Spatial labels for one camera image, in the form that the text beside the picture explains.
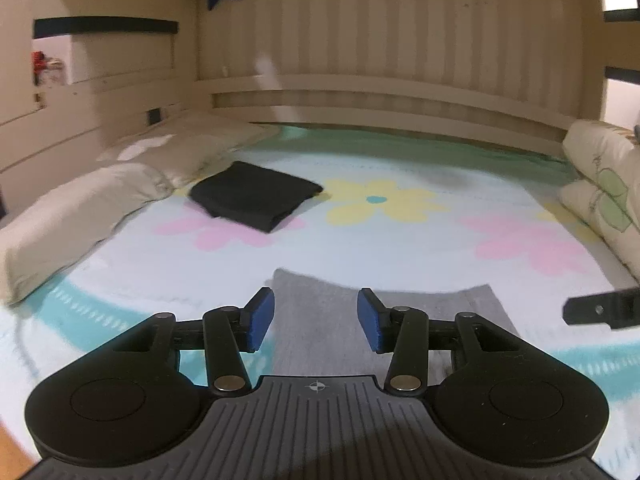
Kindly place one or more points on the cream quilt with green print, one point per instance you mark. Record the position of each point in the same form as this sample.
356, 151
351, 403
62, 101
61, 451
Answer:
600, 175

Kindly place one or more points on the grey pants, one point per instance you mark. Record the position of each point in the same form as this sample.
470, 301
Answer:
320, 320

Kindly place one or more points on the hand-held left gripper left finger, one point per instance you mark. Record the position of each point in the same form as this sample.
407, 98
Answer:
262, 317

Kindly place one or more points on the floral printed blanket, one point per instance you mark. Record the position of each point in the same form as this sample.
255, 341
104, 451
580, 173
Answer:
400, 260

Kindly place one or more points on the black folded pants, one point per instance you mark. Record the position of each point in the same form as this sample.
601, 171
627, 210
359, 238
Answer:
250, 192

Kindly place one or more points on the cream wooden bed frame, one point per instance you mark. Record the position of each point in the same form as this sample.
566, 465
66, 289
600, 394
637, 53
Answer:
400, 35

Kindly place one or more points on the red toy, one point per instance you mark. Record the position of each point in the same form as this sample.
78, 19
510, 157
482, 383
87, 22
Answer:
38, 62

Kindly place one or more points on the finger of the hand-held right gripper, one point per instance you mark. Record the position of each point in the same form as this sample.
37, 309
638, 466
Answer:
600, 309

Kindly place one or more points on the beige pillow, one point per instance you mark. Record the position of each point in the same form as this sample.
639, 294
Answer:
75, 220
200, 142

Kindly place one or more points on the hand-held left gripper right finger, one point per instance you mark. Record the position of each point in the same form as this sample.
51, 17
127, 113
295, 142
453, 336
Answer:
370, 320

